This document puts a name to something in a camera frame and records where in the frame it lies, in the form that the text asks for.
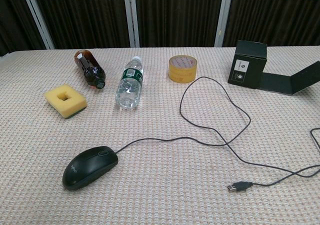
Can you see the brown tea bottle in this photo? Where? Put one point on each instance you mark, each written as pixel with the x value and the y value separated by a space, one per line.
pixel 88 67

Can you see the dark ribbed partition panel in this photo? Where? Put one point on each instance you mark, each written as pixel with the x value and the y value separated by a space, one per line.
pixel 275 12
pixel 12 17
pixel 82 15
pixel 177 15

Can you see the white partition post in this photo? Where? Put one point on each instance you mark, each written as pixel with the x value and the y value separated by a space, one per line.
pixel 223 15
pixel 131 15
pixel 37 15

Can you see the clear water bottle green label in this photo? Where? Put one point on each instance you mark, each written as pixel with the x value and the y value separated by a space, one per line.
pixel 130 85

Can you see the black computer mouse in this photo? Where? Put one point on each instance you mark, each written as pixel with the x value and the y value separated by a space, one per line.
pixel 87 168

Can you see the yellow packing tape roll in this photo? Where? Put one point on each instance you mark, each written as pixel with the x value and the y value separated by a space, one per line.
pixel 182 71

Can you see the black cardboard box open flap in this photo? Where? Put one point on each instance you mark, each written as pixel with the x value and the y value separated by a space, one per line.
pixel 247 67

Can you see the yellow sponge with square hole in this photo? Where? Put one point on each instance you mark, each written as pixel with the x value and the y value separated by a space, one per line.
pixel 72 105

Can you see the beige woven tablecloth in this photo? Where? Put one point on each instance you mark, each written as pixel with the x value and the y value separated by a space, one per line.
pixel 160 202

